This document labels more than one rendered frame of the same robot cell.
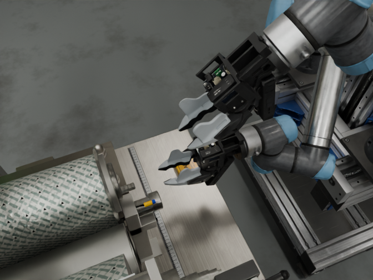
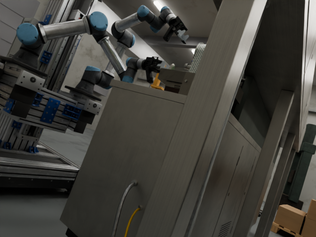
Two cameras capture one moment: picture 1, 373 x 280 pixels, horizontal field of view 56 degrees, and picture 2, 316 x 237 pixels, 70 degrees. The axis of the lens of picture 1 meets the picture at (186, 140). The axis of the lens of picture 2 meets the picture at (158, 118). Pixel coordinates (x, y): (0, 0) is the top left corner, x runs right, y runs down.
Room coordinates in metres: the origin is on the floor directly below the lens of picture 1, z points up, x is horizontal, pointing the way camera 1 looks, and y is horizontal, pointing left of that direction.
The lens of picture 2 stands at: (1.14, 1.23, 0.68)
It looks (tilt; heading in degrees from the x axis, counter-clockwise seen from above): 5 degrees up; 237
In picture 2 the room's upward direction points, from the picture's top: 21 degrees clockwise
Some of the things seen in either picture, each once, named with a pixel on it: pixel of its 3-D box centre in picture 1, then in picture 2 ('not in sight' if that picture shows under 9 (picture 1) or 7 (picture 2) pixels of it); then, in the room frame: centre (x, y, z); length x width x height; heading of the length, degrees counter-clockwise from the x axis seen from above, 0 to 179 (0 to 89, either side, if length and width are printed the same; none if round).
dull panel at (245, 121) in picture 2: not in sight; (266, 139); (-0.80, 0.06, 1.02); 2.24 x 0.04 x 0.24; 23
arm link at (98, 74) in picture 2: not in sight; (91, 74); (0.66, -0.70, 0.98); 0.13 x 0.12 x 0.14; 10
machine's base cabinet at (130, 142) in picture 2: not in sight; (210, 187); (-0.57, -0.16, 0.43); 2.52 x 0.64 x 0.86; 23
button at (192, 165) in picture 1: (187, 166); not in sight; (0.56, 0.00, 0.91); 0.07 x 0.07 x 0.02; 23
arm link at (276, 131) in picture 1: (272, 133); (134, 63); (0.54, -0.23, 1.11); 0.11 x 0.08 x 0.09; 113
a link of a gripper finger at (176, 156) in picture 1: (175, 157); (162, 65); (0.47, 0.03, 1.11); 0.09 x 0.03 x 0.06; 104
